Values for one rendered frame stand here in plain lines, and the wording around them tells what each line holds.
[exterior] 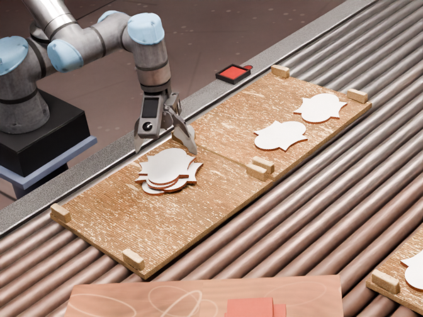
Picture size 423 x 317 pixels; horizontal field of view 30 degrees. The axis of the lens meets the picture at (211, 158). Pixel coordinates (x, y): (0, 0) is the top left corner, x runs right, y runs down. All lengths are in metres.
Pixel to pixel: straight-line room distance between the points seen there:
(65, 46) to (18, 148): 0.48
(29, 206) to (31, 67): 0.39
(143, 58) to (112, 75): 2.78
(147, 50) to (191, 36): 3.09
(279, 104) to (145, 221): 0.57
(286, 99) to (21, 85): 0.72
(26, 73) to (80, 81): 2.41
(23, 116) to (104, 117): 1.97
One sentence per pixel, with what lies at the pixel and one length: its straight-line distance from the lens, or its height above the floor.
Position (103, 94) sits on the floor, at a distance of 4.35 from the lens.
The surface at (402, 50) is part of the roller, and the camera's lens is 2.44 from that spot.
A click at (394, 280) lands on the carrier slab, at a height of 0.96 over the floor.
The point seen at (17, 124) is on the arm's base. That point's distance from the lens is 2.20.
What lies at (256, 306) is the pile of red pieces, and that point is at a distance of 1.16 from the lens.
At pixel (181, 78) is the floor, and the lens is 4.36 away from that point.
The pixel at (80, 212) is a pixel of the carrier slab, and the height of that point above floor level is 0.94.
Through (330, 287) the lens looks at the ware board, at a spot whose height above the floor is 1.04.
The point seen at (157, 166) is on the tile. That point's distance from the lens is 1.91.
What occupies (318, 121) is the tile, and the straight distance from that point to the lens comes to 2.05.
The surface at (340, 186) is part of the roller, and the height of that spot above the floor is 0.92.
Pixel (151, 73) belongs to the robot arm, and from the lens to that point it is 1.76.
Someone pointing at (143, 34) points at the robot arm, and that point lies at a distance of 1.72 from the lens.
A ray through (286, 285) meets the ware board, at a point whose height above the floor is 1.04.
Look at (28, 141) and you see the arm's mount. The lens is 2.16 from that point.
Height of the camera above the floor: 2.03
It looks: 34 degrees down
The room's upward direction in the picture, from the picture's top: 9 degrees counter-clockwise
